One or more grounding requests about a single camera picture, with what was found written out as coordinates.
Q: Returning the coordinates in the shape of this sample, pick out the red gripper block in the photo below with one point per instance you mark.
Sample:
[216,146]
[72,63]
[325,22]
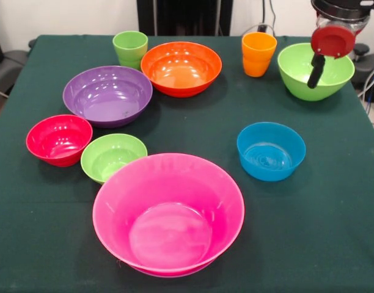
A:
[332,42]

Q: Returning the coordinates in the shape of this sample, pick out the blue plastic bowl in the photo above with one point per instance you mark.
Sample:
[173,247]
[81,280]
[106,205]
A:
[271,158]

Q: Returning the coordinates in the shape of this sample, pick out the red plastic bowl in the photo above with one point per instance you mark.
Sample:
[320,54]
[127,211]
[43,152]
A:
[57,143]

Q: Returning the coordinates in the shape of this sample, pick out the black chair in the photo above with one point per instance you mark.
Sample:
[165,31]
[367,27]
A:
[9,67]

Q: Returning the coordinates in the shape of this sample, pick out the black cabinet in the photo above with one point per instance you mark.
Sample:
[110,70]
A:
[181,15]

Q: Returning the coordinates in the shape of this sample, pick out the pink plastic bowl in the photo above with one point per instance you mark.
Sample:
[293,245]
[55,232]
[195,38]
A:
[168,213]

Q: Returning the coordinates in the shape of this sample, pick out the orange plastic cup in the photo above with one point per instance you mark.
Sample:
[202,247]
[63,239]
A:
[257,58]

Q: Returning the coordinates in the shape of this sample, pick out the purple plastic bowl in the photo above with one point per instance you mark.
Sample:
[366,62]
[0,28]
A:
[107,100]

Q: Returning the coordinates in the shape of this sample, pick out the large green plastic bowl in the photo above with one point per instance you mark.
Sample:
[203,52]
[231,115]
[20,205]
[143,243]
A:
[297,73]

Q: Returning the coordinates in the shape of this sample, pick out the small green plastic bowl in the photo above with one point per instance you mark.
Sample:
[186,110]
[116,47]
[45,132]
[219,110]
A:
[107,155]

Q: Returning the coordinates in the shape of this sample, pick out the green plastic cup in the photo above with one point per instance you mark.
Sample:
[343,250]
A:
[130,52]

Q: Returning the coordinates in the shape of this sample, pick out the orange plastic bowl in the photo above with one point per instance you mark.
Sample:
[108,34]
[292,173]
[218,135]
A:
[181,70]

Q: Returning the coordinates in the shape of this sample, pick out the dark green tablecloth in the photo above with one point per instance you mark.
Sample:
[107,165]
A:
[52,229]

